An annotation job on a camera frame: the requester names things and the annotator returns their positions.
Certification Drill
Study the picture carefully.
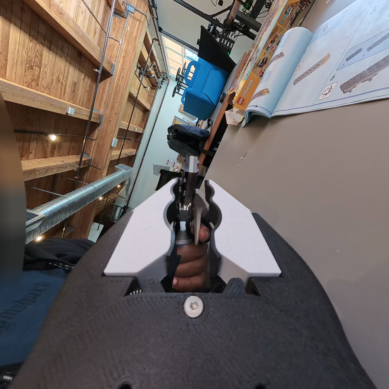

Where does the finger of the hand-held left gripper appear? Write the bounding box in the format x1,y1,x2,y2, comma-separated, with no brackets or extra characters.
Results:
193,194,210,245

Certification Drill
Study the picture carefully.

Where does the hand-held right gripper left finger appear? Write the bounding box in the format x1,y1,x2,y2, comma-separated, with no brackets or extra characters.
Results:
103,178,177,281

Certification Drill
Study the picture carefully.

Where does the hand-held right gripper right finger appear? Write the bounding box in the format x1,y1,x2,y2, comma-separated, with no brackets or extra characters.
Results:
205,180,281,281

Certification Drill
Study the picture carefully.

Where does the grey tan toy brick assembly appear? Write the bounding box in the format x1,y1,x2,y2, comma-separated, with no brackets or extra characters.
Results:
179,154,202,210

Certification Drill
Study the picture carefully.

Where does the person's left hand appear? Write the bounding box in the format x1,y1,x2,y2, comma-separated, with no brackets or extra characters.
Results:
172,228,210,292

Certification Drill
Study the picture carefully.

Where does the black office chair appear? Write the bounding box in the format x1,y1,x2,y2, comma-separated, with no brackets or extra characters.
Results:
156,169,183,191

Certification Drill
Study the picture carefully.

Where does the dark navy backpack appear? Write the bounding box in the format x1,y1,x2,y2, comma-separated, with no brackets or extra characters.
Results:
167,124,213,158

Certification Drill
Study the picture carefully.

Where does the wooden edged office table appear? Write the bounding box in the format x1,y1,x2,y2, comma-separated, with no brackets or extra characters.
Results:
199,52,248,171

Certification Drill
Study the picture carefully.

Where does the blue felt storage bag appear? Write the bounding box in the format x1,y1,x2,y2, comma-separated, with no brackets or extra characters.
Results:
181,58,229,121

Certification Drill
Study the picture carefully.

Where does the person's blue hooded sweatshirt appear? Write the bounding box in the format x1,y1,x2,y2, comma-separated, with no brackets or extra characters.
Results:
0,238,95,389

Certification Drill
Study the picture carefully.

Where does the yellow toy brick box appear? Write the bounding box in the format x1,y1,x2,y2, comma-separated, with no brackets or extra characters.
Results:
225,0,315,126

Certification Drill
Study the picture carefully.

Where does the row of black bar stools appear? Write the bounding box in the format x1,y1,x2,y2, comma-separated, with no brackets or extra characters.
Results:
172,62,188,98

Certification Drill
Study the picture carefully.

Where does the black fabric panel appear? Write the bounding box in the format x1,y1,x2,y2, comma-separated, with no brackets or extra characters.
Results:
197,26,237,73

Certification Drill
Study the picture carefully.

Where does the toy brick instruction booklet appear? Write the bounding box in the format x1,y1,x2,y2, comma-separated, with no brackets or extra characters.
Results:
243,0,389,126

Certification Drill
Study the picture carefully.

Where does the silver air duct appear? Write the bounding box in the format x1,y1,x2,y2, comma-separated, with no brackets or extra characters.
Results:
26,166,134,244

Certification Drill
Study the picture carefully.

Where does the bright end wall window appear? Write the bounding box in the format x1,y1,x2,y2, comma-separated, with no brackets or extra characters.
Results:
162,35,198,79

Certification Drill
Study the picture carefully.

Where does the black electronics rig with cables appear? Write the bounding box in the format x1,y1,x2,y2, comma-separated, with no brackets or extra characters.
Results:
210,0,274,40

